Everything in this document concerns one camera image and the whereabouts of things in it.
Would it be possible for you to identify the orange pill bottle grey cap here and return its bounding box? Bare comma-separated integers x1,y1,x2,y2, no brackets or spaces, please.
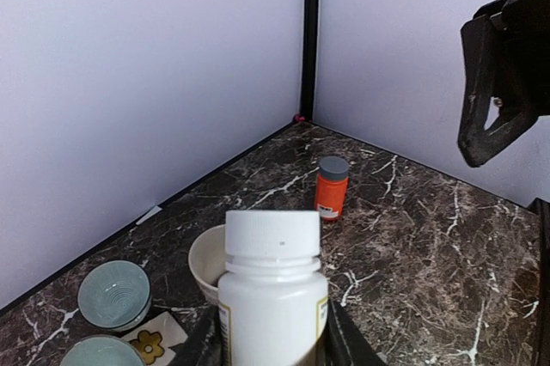
314,156,349,221

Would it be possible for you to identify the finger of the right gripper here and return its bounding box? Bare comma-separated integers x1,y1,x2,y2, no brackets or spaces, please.
457,15,538,168

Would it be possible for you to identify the light green ceramic bowl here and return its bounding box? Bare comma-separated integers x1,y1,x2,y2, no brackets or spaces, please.
59,335,145,366

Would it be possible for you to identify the right black frame post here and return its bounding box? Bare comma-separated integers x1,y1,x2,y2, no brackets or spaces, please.
295,0,319,122

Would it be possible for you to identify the small white pill bottle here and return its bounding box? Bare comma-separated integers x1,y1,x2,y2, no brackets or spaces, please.
217,210,328,365

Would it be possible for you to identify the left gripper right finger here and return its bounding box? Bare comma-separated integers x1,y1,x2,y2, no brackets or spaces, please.
326,299,386,366

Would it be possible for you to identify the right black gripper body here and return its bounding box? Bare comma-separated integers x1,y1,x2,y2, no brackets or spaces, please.
492,0,549,116

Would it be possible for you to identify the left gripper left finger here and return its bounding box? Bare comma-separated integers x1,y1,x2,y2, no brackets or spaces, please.
169,306,222,366

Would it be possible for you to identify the cream ceramic mug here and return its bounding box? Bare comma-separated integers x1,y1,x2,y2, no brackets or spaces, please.
188,224,226,306

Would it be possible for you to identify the blue striped ceramic bowl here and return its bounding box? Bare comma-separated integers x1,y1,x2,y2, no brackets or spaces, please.
77,260,152,332

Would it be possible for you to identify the floral rectangular ceramic plate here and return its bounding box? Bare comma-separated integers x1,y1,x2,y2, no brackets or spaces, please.
122,311,188,366

